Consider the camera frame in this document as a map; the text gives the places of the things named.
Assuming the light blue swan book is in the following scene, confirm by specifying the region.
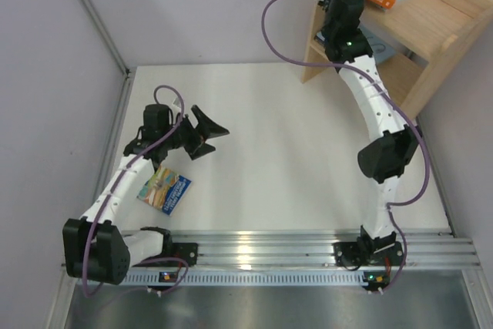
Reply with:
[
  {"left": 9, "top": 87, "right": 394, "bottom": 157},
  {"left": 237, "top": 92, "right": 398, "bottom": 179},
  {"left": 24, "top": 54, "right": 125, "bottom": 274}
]
[{"left": 314, "top": 25, "right": 396, "bottom": 65}]

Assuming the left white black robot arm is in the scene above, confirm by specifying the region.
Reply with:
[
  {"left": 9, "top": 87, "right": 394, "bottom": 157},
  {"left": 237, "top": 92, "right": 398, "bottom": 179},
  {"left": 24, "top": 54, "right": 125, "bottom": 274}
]
[{"left": 62, "top": 103, "right": 229, "bottom": 285}]

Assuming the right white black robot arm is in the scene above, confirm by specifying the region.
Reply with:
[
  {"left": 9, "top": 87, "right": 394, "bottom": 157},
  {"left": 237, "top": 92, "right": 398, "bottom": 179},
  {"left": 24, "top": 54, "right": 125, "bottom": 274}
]
[{"left": 321, "top": 0, "right": 418, "bottom": 267}]

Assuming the blue colourful picture book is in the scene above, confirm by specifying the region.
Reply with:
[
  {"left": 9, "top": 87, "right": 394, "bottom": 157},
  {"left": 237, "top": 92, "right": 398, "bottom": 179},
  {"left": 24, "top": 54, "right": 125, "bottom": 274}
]
[{"left": 137, "top": 165, "right": 193, "bottom": 217}]

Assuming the wooden two-tier shelf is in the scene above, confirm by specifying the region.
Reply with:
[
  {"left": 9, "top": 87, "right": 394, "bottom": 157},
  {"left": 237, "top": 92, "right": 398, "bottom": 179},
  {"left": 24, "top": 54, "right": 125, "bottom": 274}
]
[{"left": 301, "top": 0, "right": 493, "bottom": 120}]

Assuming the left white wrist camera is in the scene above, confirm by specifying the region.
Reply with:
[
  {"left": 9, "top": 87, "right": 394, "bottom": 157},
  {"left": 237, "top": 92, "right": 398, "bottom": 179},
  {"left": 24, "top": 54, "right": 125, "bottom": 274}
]
[{"left": 170, "top": 97, "right": 185, "bottom": 112}]

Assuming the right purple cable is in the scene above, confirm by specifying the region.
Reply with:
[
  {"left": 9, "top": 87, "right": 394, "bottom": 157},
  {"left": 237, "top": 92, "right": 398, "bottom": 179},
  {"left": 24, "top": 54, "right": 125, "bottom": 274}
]
[{"left": 261, "top": 0, "right": 431, "bottom": 294}]

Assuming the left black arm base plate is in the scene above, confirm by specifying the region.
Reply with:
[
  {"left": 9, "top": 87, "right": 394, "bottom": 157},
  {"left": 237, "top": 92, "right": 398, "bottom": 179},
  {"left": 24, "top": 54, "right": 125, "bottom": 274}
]
[{"left": 136, "top": 242, "right": 199, "bottom": 267}]

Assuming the perforated cable duct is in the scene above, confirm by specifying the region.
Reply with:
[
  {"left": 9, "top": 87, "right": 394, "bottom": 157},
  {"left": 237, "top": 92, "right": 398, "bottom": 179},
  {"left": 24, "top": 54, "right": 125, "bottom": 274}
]
[{"left": 76, "top": 270, "right": 390, "bottom": 287}]

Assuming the aluminium mounting rail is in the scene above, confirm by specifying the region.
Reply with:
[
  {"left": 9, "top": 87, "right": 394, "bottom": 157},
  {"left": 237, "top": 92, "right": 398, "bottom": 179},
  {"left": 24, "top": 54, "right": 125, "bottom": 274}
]
[{"left": 61, "top": 230, "right": 481, "bottom": 268}]

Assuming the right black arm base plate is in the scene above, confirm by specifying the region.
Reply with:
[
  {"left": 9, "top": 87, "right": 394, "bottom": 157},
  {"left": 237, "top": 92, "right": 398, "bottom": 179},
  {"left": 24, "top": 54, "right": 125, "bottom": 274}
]
[{"left": 333, "top": 242, "right": 404, "bottom": 269}]

